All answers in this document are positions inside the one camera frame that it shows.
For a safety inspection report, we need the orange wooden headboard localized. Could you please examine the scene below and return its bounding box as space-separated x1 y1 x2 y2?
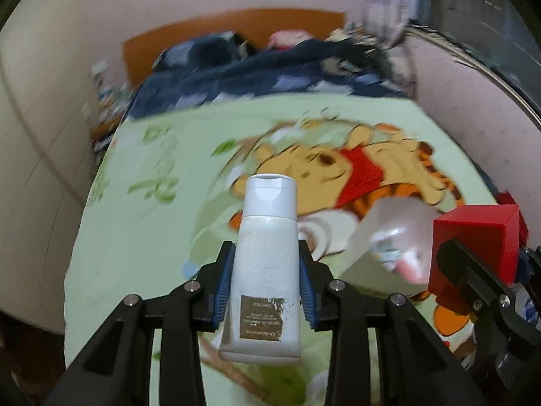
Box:
122 7 347 90

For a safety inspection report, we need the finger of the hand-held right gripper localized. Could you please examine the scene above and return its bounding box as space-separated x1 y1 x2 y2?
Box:
436 239 514 319
516 245 541 286

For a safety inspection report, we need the pink plush pillow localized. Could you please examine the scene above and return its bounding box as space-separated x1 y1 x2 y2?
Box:
269 29 308 48

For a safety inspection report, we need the red cloth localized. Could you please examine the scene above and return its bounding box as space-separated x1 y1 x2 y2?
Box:
495 191 530 244

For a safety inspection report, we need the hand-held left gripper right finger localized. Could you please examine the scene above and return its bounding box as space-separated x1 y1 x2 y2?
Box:
298 239 487 406

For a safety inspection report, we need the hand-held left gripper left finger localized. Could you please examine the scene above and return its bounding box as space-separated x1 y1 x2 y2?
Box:
44 240 237 406

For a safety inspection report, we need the patterned curtain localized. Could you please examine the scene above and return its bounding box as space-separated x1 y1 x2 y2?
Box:
360 0 424 49

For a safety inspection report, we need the white paper box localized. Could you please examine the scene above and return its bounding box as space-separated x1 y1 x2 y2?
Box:
340 198 437 297

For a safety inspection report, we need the red small box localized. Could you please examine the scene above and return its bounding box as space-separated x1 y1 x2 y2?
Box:
427 204 521 309

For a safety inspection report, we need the white lotion tube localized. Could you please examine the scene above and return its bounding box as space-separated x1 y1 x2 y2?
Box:
217 173 303 363

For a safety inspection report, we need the clutter of small boxes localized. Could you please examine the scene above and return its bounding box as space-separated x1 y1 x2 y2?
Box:
81 58 130 146

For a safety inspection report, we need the dark blue patterned quilt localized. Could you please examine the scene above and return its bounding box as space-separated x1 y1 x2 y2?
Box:
126 29 413 124

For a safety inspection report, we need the green cartoon printed blanket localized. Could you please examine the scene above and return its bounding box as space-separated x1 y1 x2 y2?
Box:
63 92 531 406

